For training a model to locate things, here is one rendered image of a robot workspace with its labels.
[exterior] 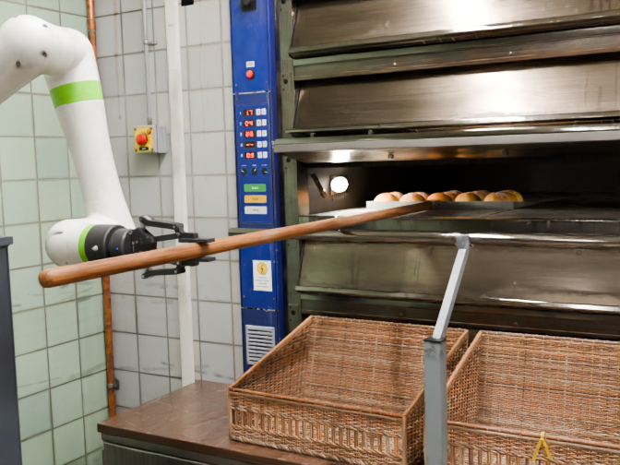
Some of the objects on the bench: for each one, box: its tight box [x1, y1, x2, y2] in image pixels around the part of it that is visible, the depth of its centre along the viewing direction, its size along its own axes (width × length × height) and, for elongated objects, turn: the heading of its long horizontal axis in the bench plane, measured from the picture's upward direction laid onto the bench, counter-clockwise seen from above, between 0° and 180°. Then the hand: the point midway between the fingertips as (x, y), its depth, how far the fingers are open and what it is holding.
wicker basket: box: [227, 315, 469, 465], centre depth 224 cm, size 49×56×28 cm
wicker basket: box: [423, 330, 620, 465], centre depth 195 cm, size 49×56×28 cm
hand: (197, 249), depth 154 cm, fingers closed on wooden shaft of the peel, 3 cm apart
